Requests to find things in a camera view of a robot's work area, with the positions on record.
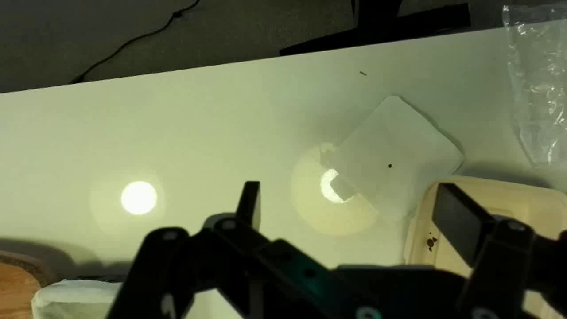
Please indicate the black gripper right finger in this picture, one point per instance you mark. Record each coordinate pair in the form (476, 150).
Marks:
(506, 254)

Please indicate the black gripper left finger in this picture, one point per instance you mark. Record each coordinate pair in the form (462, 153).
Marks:
(177, 267)

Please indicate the white square pad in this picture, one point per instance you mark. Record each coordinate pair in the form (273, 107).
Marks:
(395, 153)

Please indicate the white cloth piece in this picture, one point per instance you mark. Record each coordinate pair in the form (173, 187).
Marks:
(76, 302)

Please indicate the brown wooden object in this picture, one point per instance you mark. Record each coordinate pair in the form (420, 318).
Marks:
(14, 293)

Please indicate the clear plastic bag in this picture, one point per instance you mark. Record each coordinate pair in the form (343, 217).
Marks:
(540, 82)

